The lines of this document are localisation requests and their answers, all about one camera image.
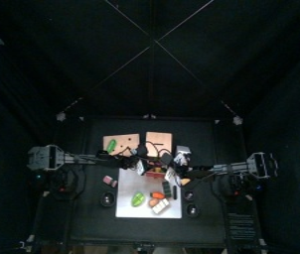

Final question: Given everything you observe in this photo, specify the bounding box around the wooden drawer with red front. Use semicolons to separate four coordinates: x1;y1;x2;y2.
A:
135;159;183;187

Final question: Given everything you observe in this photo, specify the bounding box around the small black bowl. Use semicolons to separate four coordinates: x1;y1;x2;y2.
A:
182;190;198;202
99;191;117;208
184;202;202;218

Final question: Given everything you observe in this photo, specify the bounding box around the wooden board with holes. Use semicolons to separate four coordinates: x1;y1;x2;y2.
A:
101;133;140;157

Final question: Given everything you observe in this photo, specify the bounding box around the pink white toy block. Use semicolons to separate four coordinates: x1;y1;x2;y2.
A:
101;175;119;189

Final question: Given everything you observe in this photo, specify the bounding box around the white rectangular mat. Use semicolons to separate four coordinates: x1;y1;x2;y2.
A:
113;168;183;219

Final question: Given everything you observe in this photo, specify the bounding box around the black rectangular toy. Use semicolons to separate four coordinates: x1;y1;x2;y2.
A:
160;181;172;199

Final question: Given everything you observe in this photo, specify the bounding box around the plain wooden board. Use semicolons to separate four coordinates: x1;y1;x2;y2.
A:
144;131;174;157

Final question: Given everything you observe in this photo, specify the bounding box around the green toy vegetable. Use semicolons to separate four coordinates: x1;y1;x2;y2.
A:
129;192;145;208

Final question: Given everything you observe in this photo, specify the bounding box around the white striped toy block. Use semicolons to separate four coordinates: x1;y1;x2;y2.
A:
151;201;171;215

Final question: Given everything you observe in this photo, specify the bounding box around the white text label sticker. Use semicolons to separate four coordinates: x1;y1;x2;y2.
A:
224;212;257;246

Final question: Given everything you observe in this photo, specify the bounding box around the black cable bundle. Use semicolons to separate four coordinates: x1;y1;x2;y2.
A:
216;174;255;199
45;167;85;201

